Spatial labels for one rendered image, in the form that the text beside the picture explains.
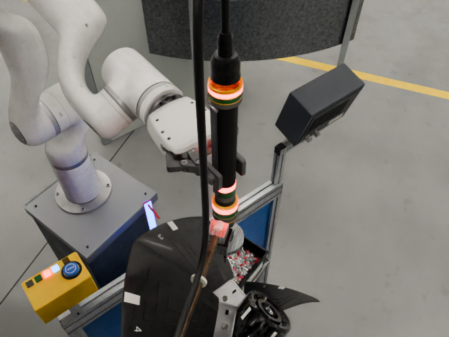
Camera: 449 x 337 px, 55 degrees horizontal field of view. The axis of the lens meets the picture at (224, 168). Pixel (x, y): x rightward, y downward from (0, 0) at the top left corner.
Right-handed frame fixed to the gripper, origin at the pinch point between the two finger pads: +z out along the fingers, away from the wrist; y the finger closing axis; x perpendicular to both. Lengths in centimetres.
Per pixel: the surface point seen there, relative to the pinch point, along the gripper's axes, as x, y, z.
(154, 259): -24.1, 11.8, -6.5
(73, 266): -57, 24, -36
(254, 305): -38.9, -2.0, 7.9
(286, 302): -60, -16, 7
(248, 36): -94, -123, -134
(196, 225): -49, -7, -21
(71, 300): -64, 29, -31
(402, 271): -165, -118, 8
